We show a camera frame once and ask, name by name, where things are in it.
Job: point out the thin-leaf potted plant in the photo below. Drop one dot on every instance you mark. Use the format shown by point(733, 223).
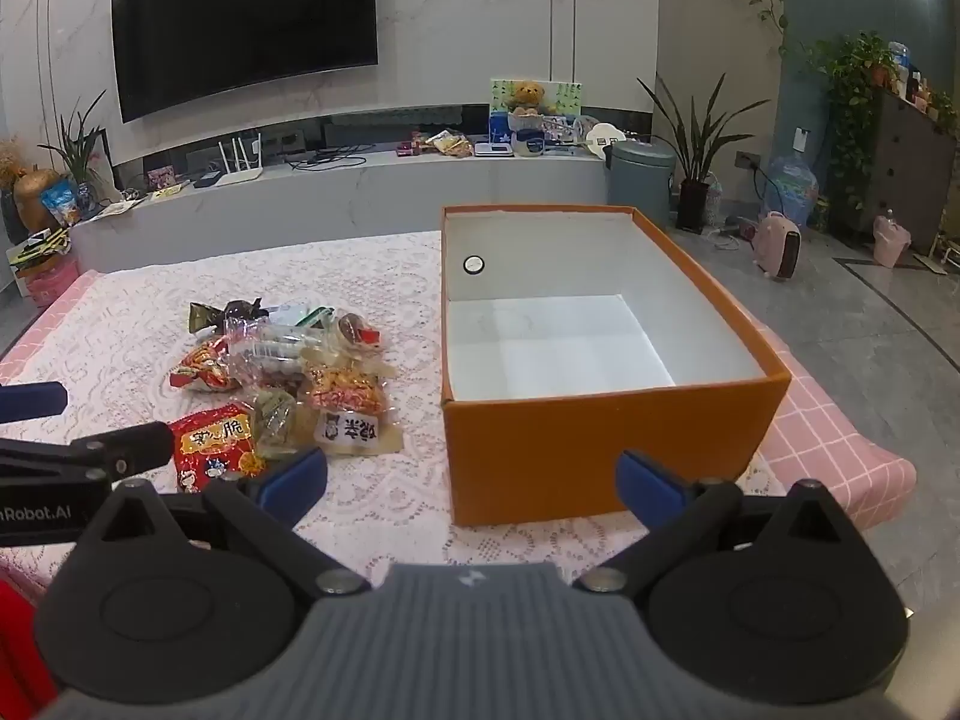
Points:
point(75, 150)

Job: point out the red cloth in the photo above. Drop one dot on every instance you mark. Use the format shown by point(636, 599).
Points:
point(19, 652)

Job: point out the white cloud-shaped sign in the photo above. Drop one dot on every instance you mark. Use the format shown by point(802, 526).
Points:
point(606, 139)

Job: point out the green sausage stick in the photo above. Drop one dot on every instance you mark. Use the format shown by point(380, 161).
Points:
point(300, 313)

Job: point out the white digital scale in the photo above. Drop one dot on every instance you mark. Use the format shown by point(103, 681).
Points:
point(493, 150)

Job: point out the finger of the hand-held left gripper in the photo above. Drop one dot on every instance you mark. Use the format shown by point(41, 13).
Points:
point(34, 400)
point(112, 450)

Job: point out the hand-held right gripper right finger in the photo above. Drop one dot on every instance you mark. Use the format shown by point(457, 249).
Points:
point(649, 484)

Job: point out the brown teddy bear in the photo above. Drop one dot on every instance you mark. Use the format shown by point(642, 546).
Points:
point(529, 96)

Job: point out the blue water jug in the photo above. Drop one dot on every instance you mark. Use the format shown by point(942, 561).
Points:
point(791, 191)

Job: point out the green picture board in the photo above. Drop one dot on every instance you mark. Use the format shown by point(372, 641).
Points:
point(566, 97)

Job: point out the gold vase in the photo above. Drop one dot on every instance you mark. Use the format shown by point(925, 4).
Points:
point(36, 199)

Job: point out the beige packet with black label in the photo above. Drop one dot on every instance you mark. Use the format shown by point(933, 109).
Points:
point(352, 431)

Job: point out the long-leaf potted plant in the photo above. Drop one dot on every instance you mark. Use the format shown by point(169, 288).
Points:
point(694, 199)

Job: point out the dark candy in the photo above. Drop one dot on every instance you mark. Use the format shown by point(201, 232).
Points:
point(225, 313)

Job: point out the leafy plant on cabinet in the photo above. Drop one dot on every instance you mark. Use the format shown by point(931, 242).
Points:
point(851, 90)

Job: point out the orange cardboard box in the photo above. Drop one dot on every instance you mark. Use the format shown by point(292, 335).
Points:
point(600, 450)

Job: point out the red noodle snack packet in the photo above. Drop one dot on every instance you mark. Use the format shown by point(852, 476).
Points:
point(214, 446)

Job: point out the grey trash bin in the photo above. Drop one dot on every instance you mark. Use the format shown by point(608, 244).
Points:
point(639, 180)

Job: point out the white lace tablecloth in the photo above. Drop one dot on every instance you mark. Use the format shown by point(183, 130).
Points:
point(375, 495)

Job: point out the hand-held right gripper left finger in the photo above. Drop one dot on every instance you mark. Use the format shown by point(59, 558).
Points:
point(296, 476)

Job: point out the blue white jar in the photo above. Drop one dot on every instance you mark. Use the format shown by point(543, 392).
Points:
point(529, 142)

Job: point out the marble television console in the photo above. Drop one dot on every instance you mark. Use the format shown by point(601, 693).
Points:
point(375, 202)

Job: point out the pink bucket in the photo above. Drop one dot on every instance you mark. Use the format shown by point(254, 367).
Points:
point(892, 240)

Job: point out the white wall device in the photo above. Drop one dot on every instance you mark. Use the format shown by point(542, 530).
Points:
point(802, 140)

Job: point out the wall socket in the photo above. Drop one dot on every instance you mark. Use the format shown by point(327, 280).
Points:
point(748, 160)

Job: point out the pile of snacks on console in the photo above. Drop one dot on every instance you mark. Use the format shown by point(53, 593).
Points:
point(442, 144)

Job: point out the pink heater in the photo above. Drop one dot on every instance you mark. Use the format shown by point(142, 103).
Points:
point(776, 247)

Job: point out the black television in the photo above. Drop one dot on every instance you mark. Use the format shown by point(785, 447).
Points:
point(240, 22)

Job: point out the pink box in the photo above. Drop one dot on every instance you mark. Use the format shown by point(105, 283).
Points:
point(49, 281)

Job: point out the grey cabinet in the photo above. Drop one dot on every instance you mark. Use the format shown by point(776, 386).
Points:
point(911, 165)

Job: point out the green brown snack packet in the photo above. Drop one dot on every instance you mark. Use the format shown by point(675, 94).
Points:
point(274, 420)

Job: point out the white router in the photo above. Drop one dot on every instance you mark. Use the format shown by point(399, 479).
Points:
point(240, 169)

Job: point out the pink grid cloth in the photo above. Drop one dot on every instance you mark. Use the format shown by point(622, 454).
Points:
point(832, 450)

